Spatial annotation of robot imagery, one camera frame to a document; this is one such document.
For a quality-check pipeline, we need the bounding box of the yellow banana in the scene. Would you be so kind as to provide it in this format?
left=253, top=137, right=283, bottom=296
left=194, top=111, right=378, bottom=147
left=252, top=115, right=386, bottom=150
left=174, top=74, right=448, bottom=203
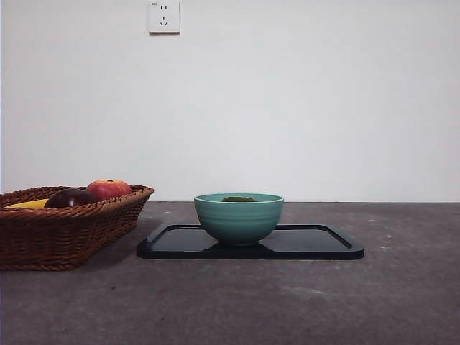
left=6, top=198, right=50, bottom=210

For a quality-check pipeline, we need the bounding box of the dark purple plum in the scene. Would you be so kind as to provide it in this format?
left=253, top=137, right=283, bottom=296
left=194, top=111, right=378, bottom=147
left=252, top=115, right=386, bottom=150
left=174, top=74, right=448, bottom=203
left=43, top=187, right=99, bottom=209

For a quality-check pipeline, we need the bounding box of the red yellow apple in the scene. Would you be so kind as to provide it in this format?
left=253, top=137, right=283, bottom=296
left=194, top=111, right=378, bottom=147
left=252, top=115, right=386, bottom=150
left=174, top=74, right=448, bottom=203
left=85, top=178, right=132, bottom=199

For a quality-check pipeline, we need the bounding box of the teal ceramic bowl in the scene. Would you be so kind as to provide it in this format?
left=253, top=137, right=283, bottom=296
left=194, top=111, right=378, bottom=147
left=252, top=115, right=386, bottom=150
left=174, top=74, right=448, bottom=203
left=193, top=193, right=285, bottom=247

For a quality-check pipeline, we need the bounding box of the white wall socket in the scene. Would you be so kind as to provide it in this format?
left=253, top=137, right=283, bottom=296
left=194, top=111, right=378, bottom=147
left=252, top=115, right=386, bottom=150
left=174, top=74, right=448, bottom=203
left=148, top=0, right=181, bottom=36

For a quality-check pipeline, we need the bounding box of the black rectangular tray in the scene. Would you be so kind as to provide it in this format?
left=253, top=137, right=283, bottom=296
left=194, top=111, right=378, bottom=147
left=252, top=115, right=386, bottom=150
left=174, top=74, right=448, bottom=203
left=136, top=223, right=365, bottom=261

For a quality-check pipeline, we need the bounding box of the brown wicker basket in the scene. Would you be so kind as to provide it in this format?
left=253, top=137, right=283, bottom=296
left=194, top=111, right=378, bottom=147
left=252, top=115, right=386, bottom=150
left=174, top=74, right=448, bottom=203
left=0, top=184, right=155, bottom=271

